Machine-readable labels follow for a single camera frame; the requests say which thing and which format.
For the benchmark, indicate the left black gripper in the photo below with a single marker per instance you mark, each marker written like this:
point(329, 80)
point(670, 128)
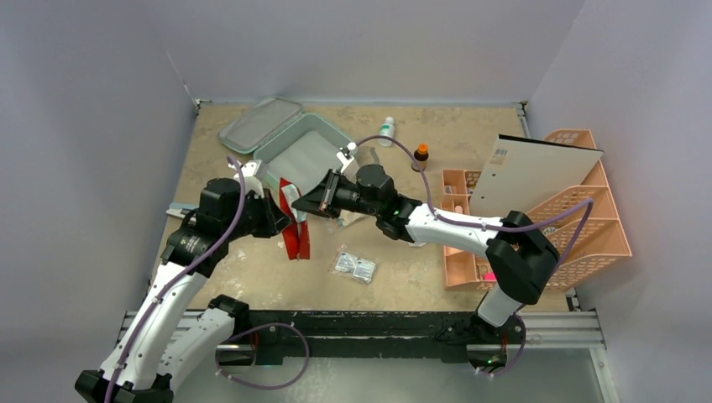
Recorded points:
point(274, 220)

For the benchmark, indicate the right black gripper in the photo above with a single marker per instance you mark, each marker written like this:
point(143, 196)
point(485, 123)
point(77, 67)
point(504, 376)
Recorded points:
point(332, 193)

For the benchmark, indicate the red first aid pouch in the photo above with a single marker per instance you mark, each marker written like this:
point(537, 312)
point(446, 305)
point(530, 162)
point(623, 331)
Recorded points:
point(296, 236)

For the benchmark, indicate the light blue patterned packet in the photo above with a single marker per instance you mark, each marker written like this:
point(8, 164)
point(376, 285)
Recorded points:
point(292, 194)

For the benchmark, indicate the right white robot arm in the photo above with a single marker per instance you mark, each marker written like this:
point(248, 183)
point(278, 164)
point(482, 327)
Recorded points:
point(520, 256)

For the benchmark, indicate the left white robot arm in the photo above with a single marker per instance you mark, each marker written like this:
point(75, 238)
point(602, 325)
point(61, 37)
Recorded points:
point(150, 363)

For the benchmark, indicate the beige gauze packet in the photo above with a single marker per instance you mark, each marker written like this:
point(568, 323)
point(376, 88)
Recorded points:
point(347, 218)

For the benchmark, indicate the mint green storage case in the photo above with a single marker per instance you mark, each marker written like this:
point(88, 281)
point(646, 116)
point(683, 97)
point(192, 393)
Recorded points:
point(297, 146)

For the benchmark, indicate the clear bag alcohol wipes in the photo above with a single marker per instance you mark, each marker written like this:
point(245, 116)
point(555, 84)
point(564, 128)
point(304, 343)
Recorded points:
point(353, 266)

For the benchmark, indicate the blue white plastic bag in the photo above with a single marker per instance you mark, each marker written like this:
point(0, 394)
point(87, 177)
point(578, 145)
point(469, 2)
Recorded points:
point(179, 210)

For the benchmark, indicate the white plastic bottle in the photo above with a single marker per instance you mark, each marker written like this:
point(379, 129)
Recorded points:
point(387, 132)

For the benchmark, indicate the brown bottle orange cap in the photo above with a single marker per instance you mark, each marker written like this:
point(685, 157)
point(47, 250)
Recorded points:
point(421, 155)

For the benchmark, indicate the black metal base frame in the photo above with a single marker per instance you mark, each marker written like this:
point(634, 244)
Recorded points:
point(453, 337)

